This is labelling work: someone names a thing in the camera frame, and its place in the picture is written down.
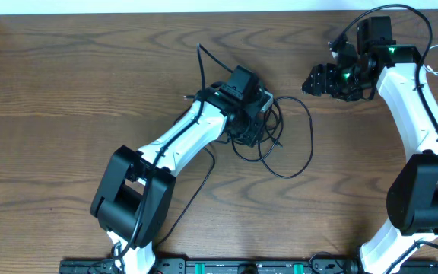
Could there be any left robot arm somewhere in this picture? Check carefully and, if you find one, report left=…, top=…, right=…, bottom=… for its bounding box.
left=90, top=66, right=274, bottom=273

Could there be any right camera black cable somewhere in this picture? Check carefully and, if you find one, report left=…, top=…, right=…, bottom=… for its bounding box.
left=328, top=3, right=438, bottom=274

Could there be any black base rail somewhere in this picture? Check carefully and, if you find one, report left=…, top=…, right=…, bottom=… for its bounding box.
left=59, top=256, right=438, bottom=274

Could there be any camera black cable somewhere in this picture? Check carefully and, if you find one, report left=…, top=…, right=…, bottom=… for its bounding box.
left=328, top=3, right=438, bottom=274
left=89, top=42, right=235, bottom=274

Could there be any left camera black cable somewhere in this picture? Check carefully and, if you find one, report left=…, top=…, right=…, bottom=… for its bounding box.
left=89, top=42, right=235, bottom=274

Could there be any black usb cable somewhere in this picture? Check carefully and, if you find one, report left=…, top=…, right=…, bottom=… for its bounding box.
left=152, top=95, right=315, bottom=252
left=211, top=98, right=285, bottom=163

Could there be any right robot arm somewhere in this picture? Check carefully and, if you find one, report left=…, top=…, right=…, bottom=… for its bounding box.
left=302, top=14, right=438, bottom=273

